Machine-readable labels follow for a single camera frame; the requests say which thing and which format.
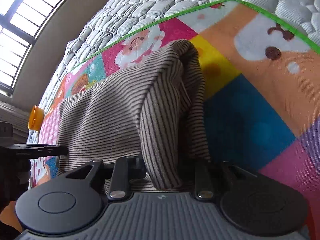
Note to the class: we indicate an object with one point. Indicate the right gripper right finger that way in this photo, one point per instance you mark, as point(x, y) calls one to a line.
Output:
point(203, 188)

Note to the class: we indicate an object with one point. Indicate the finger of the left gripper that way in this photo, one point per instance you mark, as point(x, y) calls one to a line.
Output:
point(34, 151)

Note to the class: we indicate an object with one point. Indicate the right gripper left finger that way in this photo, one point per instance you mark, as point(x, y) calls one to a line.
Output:
point(125, 169)

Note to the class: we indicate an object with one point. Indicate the beige striped garment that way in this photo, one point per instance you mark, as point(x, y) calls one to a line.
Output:
point(153, 109)

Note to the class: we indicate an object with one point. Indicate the orange plastic cup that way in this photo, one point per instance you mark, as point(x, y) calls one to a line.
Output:
point(36, 118)

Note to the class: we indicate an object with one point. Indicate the colourful cartoon play mat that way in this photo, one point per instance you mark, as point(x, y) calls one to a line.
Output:
point(261, 118)

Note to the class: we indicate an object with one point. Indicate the barred window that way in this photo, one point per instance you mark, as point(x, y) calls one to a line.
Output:
point(21, 24)

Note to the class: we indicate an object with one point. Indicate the white quilted mattress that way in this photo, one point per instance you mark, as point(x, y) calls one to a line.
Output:
point(120, 17)

